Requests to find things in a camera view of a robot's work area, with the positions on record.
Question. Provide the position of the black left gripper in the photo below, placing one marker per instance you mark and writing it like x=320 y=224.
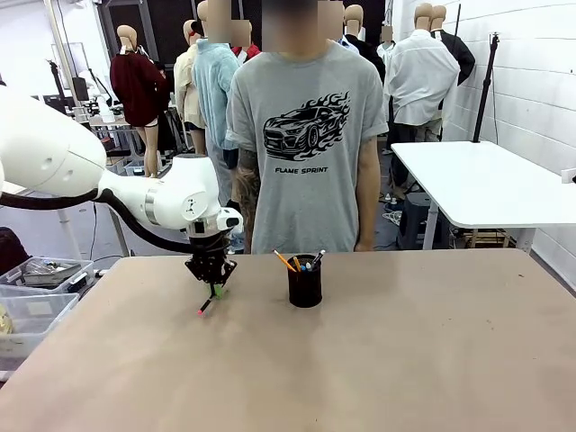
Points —
x=209 y=256

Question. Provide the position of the black highlighter pen pink caps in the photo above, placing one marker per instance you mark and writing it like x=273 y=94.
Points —
x=204 y=306

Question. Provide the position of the person's left forearm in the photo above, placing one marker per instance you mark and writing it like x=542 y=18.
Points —
x=366 y=193

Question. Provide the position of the person's tattooed right forearm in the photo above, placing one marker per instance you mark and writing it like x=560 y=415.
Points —
x=247 y=189

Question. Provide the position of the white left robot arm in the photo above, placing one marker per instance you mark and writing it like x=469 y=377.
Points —
x=45 y=144

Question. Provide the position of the orange pen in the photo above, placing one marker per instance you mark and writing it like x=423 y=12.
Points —
x=297 y=264

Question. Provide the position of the black round pen holder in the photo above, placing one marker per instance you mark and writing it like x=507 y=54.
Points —
x=305 y=290

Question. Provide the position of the black pen silver clip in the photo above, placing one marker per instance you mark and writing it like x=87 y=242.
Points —
x=318 y=258

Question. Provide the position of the person's right hand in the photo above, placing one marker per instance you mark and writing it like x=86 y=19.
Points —
x=247 y=243

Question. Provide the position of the person's left hand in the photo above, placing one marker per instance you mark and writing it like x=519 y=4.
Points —
x=363 y=246

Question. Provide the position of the yellow pencil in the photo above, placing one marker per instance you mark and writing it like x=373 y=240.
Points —
x=284 y=261

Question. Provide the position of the clear plastic bin with parts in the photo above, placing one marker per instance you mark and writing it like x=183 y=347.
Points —
x=45 y=274

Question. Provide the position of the person in grey T-shirt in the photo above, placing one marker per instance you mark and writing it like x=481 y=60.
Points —
x=310 y=135

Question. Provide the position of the clear empty plastic bin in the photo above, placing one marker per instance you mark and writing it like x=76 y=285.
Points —
x=31 y=315

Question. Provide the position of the mannequin in light blue shirt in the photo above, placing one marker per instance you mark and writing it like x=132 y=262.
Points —
x=213 y=90

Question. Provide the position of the mannequin in cream jacket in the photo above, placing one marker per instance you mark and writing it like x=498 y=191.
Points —
x=185 y=90

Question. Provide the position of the dark red bag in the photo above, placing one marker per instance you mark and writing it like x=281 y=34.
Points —
x=11 y=252

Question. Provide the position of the mannequin in maroon dress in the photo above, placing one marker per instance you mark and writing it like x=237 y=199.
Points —
x=137 y=90

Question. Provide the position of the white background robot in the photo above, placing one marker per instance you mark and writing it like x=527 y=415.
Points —
x=104 y=101

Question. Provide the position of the black stool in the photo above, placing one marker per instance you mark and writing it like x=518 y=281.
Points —
x=418 y=220

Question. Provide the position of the mannequin in red top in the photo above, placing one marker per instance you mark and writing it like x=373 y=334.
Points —
x=247 y=49

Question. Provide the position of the mannequin in black jacket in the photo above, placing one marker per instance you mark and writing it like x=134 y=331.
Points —
x=364 y=49

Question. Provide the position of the wooden pallet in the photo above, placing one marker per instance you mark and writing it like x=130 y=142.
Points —
x=488 y=238

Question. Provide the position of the white side table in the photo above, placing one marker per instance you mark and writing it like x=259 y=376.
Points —
x=477 y=180

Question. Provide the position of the mannequin in white shirt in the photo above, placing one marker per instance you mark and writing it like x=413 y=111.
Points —
x=418 y=76

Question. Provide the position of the black tripod stand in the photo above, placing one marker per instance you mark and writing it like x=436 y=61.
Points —
x=487 y=90

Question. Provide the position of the mannequin in black suit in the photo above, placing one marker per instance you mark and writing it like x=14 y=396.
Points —
x=459 y=54

